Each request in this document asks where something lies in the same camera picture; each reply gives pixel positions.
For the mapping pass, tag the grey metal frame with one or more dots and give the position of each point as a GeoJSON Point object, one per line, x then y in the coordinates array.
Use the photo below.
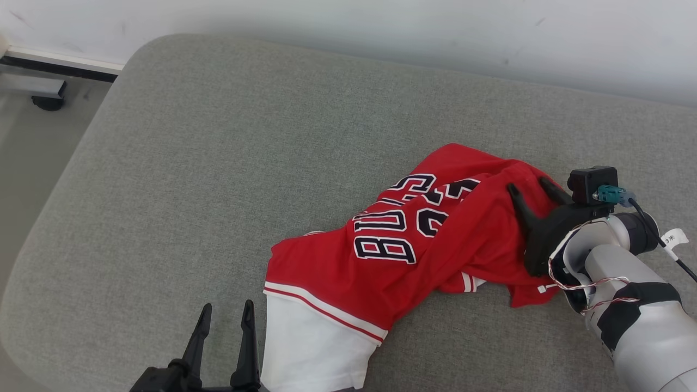
{"type": "Point", "coordinates": [32, 86]}

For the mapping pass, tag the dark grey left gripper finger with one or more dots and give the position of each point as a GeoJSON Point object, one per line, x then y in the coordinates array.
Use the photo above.
{"type": "Point", "coordinates": [248, 359]}
{"type": "Point", "coordinates": [197, 348]}

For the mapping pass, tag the white and black baseboard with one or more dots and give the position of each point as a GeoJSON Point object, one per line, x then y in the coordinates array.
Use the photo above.
{"type": "Point", "coordinates": [60, 62]}

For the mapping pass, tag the red basketball jersey with numbers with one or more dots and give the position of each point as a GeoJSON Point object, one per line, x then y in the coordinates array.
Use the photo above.
{"type": "Point", "coordinates": [463, 245]}

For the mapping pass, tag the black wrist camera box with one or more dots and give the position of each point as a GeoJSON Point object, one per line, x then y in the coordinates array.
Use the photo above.
{"type": "Point", "coordinates": [585, 182]}

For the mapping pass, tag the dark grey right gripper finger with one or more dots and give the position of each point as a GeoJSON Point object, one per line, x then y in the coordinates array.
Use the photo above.
{"type": "Point", "coordinates": [555, 193]}
{"type": "Point", "coordinates": [524, 209]}

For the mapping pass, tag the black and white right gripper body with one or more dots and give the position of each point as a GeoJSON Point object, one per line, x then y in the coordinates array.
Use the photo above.
{"type": "Point", "coordinates": [550, 234]}

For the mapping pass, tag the white and grey right arm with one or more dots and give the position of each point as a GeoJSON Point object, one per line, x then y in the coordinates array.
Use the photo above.
{"type": "Point", "coordinates": [648, 326]}

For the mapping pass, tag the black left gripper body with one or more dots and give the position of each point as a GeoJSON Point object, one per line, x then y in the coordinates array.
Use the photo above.
{"type": "Point", "coordinates": [163, 381]}

